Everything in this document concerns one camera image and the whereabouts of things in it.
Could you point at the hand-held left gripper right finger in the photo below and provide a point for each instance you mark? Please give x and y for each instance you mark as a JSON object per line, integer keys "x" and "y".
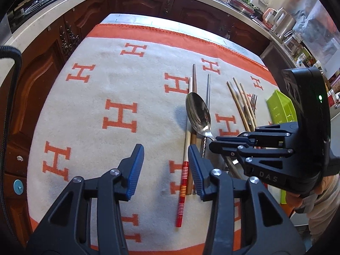
{"x": 196, "y": 175}

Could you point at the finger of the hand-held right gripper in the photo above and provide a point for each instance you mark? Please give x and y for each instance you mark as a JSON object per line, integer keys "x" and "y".
{"x": 265, "y": 154}
{"x": 265, "y": 135}

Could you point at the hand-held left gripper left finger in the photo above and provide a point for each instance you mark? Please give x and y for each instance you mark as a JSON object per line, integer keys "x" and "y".
{"x": 135, "y": 175}

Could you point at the red-banded white chopstick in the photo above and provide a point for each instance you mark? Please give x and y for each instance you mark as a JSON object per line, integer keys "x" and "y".
{"x": 182, "y": 191}

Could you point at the green plastic utensil tray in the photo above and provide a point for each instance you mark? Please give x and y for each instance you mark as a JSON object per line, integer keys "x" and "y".
{"x": 280, "y": 109}

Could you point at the large metal spoon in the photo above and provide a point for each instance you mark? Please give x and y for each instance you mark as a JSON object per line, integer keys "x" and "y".
{"x": 198, "y": 114}

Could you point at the person's right forearm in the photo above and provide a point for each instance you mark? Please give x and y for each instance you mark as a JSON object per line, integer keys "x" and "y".
{"x": 324, "y": 212}

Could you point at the person's right hand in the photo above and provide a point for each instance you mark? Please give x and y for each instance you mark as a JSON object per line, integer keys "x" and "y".
{"x": 293, "y": 201}

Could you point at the metal fork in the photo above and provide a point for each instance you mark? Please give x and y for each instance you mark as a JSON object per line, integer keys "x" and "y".
{"x": 253, "y": 101}

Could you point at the metal chopstick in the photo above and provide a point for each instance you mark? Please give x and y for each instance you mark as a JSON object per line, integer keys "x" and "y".
{"x": 208, "y": 90}

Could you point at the steel-front appliance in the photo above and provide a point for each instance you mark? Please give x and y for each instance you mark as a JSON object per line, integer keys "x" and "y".
{"x": 276, "y": 55}

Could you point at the brown wooden chopstick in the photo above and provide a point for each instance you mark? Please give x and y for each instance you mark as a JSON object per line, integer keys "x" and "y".
{"x": 195, "y": 79}

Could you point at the orange and white printed blanket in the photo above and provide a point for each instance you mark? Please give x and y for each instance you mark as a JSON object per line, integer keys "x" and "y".
{"x": 106, "y": 85}

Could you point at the glass pitcher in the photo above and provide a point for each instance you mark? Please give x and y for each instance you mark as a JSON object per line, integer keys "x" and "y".
{"x": 292, "y": 41}

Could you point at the steel kettle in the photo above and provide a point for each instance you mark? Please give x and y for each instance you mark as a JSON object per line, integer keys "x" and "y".
{"x": 284, "y": 22}

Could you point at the white and pink kettle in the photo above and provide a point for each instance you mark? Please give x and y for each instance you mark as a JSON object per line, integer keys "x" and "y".
{"x": 268, "y": 18}

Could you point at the steel colander with vegetables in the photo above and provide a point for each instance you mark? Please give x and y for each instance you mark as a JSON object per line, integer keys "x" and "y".
{"x": 243, "y": 5}

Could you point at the pale grid mat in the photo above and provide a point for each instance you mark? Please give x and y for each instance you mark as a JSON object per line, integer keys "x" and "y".
{"x": 159, "y": 20}

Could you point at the brown wooden cabinets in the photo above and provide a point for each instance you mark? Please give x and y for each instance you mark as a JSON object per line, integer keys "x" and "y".
{"x": 132, "y": 2}

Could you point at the gas stove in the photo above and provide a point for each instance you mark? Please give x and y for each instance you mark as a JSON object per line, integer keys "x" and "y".
{"x": 34, "y": 2}

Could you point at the clear plastic wall sheet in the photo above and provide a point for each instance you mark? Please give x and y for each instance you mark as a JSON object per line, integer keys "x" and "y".
{"x": 318, "y": 32}

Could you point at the white wall socket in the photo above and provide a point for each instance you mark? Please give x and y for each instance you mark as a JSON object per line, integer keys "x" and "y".
{"x": 263, "y": 1}

